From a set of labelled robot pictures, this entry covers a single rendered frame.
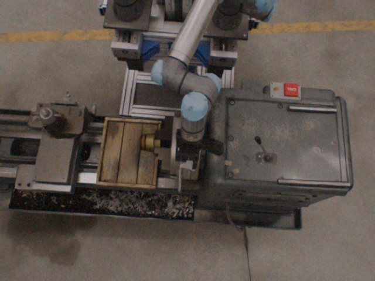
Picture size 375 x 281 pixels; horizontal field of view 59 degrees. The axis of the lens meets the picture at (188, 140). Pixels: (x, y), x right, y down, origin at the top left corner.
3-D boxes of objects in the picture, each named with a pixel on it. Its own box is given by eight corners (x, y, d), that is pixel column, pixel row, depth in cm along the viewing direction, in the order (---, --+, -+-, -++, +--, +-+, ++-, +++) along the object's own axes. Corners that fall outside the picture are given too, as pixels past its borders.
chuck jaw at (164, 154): (179, 148, 151) (177, 172, 145) (179, 153, 155) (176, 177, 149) (154, 146, 150) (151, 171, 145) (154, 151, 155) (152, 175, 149)
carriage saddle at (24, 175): (89, 109, 182) (87, 104, 176) (75, 194, 167) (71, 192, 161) (34, 105, 181) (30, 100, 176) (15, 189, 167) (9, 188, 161)
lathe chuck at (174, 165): (193, 122, 173) (195, 102, 142) (188, 182, 166) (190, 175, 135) (175, 120, 173) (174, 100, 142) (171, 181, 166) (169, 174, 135)
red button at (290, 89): (296, 85, 147) (298, 83, 145) (297, 98, 145) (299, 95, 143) (283, 84, 147) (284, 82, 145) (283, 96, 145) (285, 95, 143)
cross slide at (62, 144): (83, 105, 176) (81, 100, 172) (68, 185, 162) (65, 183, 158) (51, 102, 176) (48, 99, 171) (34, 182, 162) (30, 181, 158)
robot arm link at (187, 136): (205, 116, 106) (204, 136, 101) (203, 126, 110) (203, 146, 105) (181, 115, 106) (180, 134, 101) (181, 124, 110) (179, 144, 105)
